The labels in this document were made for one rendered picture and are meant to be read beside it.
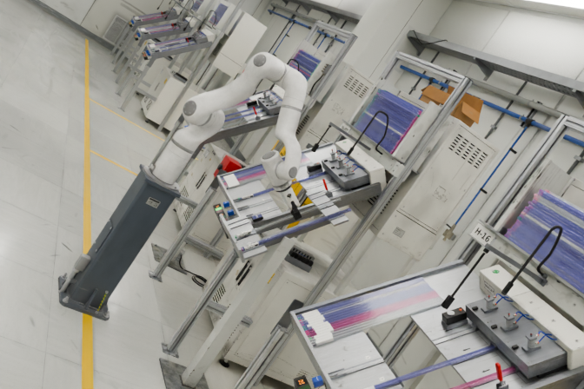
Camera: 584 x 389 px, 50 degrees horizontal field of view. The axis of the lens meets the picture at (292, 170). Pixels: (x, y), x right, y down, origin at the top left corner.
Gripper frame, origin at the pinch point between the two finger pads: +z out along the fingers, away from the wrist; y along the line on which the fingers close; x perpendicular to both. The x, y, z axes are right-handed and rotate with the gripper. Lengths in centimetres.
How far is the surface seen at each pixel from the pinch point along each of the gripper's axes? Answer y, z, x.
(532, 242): -81, 6, -60
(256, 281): -2.9, 19.3, 28.9
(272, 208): 35.5, 12.8, 5.0
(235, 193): 67, 12, 16
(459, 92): 19, -5, -99
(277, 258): -2.9, 13.8, 16.0
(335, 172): 41, 15, -33
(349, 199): 23.2, 21.9, -30.3
